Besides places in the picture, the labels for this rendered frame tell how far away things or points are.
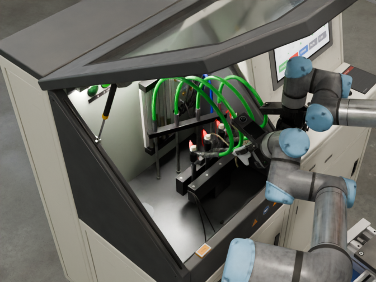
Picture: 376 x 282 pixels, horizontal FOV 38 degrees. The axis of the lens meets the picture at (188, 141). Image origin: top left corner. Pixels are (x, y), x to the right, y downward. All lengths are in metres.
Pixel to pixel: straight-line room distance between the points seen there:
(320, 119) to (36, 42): 0.99
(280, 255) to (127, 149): 1.23
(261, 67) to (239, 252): 1.25
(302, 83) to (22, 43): 0.95
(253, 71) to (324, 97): 0.66
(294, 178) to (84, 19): 1.02
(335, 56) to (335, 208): 1.48
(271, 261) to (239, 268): 0.06
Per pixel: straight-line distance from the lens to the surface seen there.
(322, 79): 1.62
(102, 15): 2.05
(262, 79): 2.21
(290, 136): 1.38
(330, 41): 2.60
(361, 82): 2.64
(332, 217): 1.24
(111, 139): 2.08
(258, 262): 1.04
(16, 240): 3.29
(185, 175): 2.10
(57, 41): 1.94
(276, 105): 1.77
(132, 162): 2.25
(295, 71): 1.61
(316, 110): 1.49
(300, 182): 1.39
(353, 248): 1.96
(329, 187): 1.36
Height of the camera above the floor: 2.52
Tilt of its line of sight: 43 degrees down
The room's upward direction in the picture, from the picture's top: 1 degrees counter-clockwise
